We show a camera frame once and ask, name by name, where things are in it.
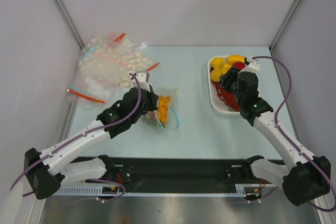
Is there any brown longan bunch toy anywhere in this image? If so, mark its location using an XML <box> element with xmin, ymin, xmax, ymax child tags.
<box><xmin>145</xmin><ymin>112</ymin><xmax>155</xmax><ymax>121</ymax></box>

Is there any orange ginger toy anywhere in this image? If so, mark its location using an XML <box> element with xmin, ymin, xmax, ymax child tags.
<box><xmin>157</xmin><ymin>95</ymin><xmax>171</xmax><ymax>124</ymax></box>

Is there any clear blue-zipper bag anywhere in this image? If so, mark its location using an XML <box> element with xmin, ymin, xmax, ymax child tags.
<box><xmin>141</xmin><ymin>88</ymin><xmax>180</xmax><ymax>131</ymax></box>

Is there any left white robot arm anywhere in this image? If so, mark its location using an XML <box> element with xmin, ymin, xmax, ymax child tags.
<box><xmin>24</xmin><ymin>88</ymin><xmax>159</xmax><ymax>200</ymax></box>

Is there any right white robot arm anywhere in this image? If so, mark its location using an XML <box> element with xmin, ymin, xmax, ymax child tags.
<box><xmin>220</xmin><ymin>67</ymin><xmax>335</xmax><ymax>206</ymax></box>

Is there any pile of spare zip bags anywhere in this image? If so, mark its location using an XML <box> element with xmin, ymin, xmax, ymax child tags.
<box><xmin>66</xmin><ymin>32</ymin><xmax>159</xmax><ymax>110</ymax></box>

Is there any yellow bell pepper toy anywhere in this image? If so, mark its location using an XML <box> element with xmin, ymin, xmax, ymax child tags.
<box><xmin>220</xmin><ymin>63</ymin><xmax>232</xmax><ymax>76</ymax></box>

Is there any orange toy fruit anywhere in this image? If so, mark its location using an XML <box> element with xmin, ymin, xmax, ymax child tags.
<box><xmin>210</xmin><ymin>69</ymin><xmax>222</xmax><ymax>82</ymax></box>

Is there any red chili toy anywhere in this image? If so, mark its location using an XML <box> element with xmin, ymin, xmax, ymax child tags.
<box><xmin>211</xmin><ymin>81</ymin><xmax>239</xmax><ymax>112</ymax></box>

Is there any red strawberry toy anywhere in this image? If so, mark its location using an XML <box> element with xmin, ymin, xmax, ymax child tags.
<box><xmin>233</xmin><ymin>61</ymin><xmax>246</xmax><ymax>70</ymax></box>

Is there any yellow pear toy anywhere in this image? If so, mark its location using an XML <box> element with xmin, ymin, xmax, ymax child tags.
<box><xmin>211</xmin><ymin>57</ymin><xmax>225</xmax><ymax>70</ymax></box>

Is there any yellow mango toy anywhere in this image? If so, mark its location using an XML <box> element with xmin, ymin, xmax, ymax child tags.
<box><xmin>226</xmin><ymin>55</ymin><xmax>246</xmax><ymax>65</ymax></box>

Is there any white perforated basket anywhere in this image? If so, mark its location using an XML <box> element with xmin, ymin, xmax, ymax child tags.
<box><xmin>207</xmin><ymin>55</ymin><xmax>248</xmax><ymax>116</ymax></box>

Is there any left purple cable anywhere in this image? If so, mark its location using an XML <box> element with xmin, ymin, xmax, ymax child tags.
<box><xmin>9</xmin><ymin>73</ymin><xmax>144</xmax><ymax>197</ymax></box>

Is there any purple cable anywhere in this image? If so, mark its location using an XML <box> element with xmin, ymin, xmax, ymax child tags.
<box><xmin>9</xmin><ymin>73</ymin><xmax>144</xmax><ymax>197</ymax></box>
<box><xmin>250</xmin><ymin>56</ymin><xmax>336</xmax><ymax>212</ymax></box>

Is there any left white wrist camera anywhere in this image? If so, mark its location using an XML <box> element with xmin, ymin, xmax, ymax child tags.
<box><xmin>129</xmin><ymin>70</ymin><xmax>152</xmax><ymax>92</ymax></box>

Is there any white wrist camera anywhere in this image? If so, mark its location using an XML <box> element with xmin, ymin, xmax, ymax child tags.
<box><xmin>129</xmin><ymin>70</ymin><xmax>152</xmax><ymax>92</ymax></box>
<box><xmin>241</xmin><ymin>57</ymin><xmax>260</xmax><ymax>74</ymax></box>

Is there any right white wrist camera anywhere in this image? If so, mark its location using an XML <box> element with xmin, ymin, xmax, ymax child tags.
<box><xmin>241</xmin><ymin>57</ymin><xmax>260</xmax><ymax>74</ymax></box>

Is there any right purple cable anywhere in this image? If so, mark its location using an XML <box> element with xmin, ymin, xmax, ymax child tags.
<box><xmin>250</xmin><ymin>56</ymin><xmax>336</xmax><ymax>212</ymax></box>

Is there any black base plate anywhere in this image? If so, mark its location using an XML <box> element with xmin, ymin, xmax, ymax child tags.
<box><xmin>70</xmin><ymin>155</ymin><xmax>266</xmax><ymax>194</ymax></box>

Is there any grey slotted cable duct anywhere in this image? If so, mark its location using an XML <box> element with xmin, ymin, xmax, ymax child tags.
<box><xmin>53</xmin><ymin>184</ymin><xmax>262</xmax><ymax>197</ymax></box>

